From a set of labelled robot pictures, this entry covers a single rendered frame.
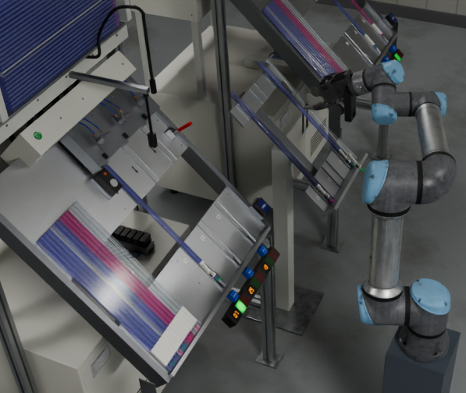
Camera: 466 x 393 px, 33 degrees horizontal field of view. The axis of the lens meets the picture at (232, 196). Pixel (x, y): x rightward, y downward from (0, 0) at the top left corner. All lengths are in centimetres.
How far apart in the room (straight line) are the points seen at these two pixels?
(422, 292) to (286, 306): 106
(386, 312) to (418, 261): 126
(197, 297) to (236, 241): 27
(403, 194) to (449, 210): 178
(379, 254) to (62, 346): 99
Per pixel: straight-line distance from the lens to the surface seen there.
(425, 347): 241
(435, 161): 211
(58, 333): 250
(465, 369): 316
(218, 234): 245
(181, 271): 231
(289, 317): 326
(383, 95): 240
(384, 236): 215
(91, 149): 224
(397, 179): 205
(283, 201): 288
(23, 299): 263
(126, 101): 239
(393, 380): 253
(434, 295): 231
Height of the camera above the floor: 242
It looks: 39 degrees down
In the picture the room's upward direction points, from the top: 4 degrees counter-clockwise
